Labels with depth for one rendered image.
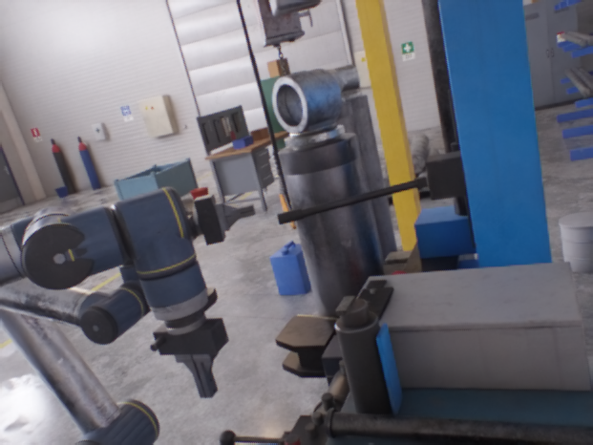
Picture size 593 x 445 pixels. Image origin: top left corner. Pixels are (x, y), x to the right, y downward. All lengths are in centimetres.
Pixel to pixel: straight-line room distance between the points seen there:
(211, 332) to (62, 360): 108
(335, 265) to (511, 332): 61
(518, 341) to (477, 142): 50
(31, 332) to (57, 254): 110
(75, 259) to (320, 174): 67
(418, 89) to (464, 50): 1093
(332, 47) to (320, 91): 1111
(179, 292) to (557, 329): 63
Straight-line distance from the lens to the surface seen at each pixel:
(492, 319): 97
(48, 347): 203
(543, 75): 1149
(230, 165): 766
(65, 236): 94
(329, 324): 149
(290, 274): 438
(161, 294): 99
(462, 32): 126
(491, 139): 128
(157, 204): 96
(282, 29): 161
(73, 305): 153
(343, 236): 142
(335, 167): 139
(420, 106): 1222
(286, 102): 150
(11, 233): 113
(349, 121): 279
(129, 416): 209
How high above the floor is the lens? 164
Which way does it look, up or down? 16 degrees down
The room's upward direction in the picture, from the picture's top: 14 degrees counter-clockwise
